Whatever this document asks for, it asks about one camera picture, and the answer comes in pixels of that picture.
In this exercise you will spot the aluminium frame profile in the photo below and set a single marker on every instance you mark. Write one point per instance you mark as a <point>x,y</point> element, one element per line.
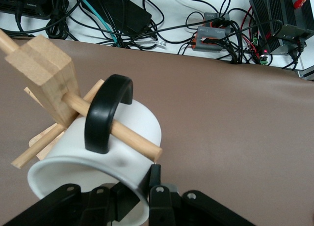
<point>306,73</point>

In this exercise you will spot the wooden mug rack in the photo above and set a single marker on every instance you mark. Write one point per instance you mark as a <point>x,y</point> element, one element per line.
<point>46,71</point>

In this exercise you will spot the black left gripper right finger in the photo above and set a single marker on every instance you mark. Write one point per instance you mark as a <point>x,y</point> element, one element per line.
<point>159,206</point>

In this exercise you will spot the green terminal connector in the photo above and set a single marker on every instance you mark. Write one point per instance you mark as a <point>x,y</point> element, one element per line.
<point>263,60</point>
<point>255,39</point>

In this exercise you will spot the black power adapter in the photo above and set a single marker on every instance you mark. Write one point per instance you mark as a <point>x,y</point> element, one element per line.
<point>127,13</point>

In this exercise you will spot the grey orange usb hub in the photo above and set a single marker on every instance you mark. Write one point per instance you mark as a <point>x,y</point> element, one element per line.
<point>211,36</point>

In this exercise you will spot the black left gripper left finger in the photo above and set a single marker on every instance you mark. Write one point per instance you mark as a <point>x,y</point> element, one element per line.
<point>122,201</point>

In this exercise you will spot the dark grey flat device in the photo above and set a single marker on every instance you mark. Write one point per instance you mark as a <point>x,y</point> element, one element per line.
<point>294,33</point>

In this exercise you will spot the black finned electronics box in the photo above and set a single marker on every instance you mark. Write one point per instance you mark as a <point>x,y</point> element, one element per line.
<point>279,5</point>

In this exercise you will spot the red connector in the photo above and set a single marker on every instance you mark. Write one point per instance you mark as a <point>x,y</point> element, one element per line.
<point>300,1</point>

